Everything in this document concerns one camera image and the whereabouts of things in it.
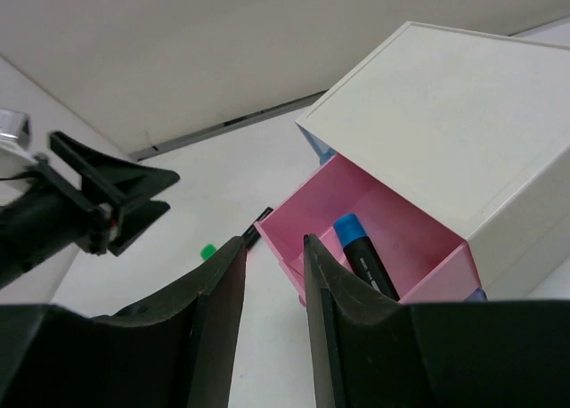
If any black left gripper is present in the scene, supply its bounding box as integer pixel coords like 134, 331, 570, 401
1, 131, 180, 287

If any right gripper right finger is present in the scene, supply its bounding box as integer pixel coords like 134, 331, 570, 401
303, 233, 402, 408

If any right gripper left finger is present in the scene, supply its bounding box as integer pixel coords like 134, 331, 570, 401
94, 236, 246, 407

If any green cap marker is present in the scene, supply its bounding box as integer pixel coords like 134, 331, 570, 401
199, 244, 216, 260

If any black pink highlighter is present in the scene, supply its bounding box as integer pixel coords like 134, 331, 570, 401
242, 206, 273, 249

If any small black object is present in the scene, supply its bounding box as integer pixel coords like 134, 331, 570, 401
333, 214, 400, 301

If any pink drawer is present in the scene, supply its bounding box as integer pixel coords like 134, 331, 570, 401
256, 155, 482, 303

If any dark blue drawer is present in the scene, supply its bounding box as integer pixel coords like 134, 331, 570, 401
466, 288, 487, 302

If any light blue drawer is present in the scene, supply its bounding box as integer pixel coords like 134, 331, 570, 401
298, 126, 336, 166

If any white drawer cabinet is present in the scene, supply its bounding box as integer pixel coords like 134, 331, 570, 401
298, 22, 569, 299

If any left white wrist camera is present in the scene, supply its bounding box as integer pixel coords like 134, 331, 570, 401
0, 109, 37, 182

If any metal rail back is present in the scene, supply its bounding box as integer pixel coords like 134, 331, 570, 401
129, 90, 326, 162

